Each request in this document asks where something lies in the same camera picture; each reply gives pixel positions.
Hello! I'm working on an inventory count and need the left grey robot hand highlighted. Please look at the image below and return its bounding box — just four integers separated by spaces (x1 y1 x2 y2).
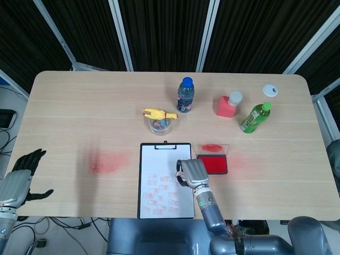
0 148 54 208

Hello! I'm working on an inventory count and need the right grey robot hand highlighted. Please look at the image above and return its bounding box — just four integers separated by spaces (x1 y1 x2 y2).
175 158 210 190

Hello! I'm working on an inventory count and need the red ink pad case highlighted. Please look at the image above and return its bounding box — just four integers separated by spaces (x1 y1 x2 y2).
197 143 230 175

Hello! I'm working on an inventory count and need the white stamped paper sheet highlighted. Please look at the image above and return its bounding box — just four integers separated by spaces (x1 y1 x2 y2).
140 145 194 218

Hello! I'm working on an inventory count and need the clear jar of binder clips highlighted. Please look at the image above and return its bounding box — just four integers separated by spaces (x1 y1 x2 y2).
144 116 177 137

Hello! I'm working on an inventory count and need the black clipboard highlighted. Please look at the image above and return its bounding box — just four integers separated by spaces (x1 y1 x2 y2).
137 141 196 219

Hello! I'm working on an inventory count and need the black box device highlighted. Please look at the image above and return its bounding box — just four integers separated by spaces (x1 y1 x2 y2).
0 109 16 128

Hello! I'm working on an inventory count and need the yellow rubber chicken toy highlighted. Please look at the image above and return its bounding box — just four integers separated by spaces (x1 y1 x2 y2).
142 107 179 121

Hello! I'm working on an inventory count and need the red bottle white cap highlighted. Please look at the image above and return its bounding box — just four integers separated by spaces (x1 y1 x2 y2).
215 95 236 117

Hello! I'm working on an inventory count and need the grey robot torso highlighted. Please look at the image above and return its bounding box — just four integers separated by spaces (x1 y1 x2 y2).
107 218 213 255

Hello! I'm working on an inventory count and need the blue cap water bottle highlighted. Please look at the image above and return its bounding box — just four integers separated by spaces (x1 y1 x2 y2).
175 76 196 114

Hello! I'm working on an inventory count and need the green tea bottle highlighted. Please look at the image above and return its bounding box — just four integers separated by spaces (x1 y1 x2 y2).
240 101 272 133

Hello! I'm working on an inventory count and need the dark grey rounded object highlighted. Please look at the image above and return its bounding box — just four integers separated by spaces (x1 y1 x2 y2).
327 142 340 184

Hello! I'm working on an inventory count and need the aluminium partition post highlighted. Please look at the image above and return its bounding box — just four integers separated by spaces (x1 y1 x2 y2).
196 0 221 72
312 79 340 143
33 0 78 71
283 13 340 75
108 0 133 72
0 69 30 98

